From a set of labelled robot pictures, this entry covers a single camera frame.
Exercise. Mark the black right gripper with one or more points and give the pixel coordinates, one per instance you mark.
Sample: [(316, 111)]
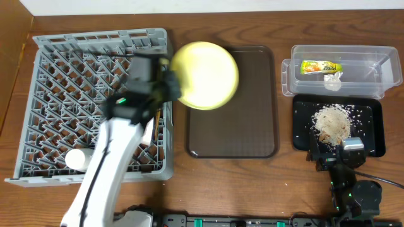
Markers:
[(326, 158)]

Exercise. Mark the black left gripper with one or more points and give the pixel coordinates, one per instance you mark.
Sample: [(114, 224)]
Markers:
[(170, 87)]

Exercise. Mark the rice food scraps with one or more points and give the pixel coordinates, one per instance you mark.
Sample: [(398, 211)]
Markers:
[(332, 125)]

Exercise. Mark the yellow round plate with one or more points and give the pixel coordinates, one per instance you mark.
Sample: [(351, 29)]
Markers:
[(208, 75)]

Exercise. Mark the white tissue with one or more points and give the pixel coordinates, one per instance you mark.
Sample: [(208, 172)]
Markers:
[(332, 81)]

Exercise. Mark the green orange snack wrapper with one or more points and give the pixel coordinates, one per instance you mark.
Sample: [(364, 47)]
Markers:
[(311, 67)]

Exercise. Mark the white cup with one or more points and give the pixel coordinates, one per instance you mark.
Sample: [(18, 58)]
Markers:
[(79, 159)]

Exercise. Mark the pink white bowl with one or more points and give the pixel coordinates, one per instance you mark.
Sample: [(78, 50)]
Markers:
[(148, 133)]

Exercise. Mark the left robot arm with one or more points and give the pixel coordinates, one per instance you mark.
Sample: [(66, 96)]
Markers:
[(127, 111)]

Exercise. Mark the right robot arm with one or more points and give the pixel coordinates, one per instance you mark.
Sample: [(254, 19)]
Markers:
[(357, 201)]

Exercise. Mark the black waste tray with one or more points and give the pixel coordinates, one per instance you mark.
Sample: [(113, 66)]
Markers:
[(365, 115)]

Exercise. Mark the dark brown serving tray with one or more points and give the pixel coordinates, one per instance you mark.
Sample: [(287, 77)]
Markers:
[(247, 126)]

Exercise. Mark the grey plastic dish rack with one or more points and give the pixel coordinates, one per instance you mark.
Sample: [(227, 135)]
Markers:
[(73, 74)]

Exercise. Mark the clear plastic bin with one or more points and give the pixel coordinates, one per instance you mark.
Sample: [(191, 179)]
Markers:
[(368, 71)]

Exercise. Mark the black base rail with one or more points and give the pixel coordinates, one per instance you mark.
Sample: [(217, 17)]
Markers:
[(252, 222)]

